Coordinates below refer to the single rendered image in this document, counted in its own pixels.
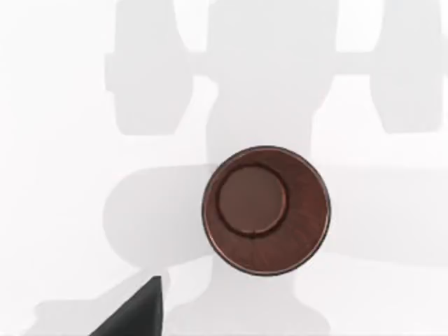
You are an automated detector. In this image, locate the brown wooden cup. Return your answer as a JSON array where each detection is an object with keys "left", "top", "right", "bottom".
[{"left": 201, "top": 145, "right": 332, "bottom": 277}]

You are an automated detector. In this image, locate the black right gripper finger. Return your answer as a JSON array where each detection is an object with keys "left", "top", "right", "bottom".
[{"left": 87, "top": 275, "right": 165, "bottom": 336}]

